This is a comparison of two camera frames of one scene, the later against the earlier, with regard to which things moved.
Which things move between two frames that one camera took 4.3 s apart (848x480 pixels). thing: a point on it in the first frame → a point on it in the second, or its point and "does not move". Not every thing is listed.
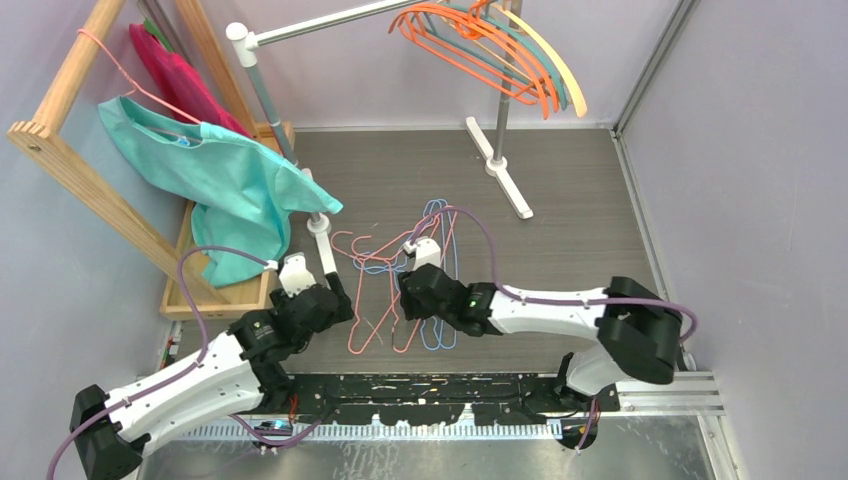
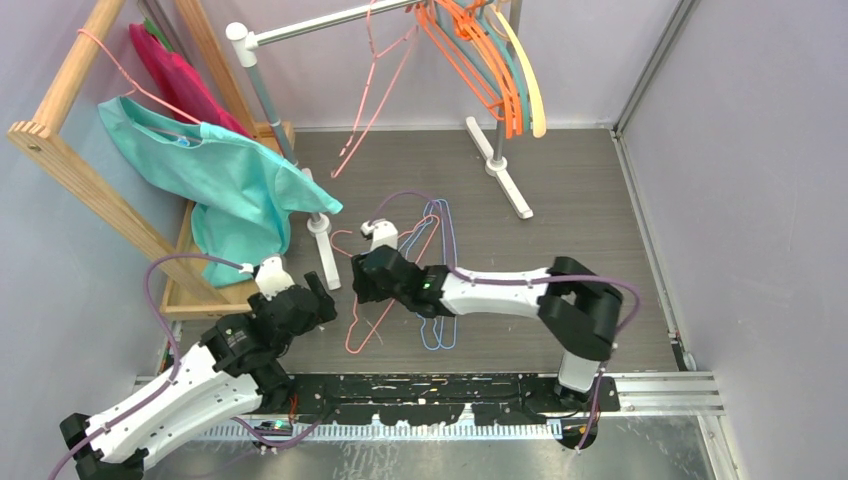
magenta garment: (186, 89) does not move
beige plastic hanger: (580, 107) → (538, 109)
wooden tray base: (239, 301) does not move
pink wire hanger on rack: (138, 88) does not move
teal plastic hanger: (510, 34) → (470, 57)
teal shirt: (243, 194) does not move
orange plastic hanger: (475, 13) → (477, 32)
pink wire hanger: (392, 273) → (413, 32)
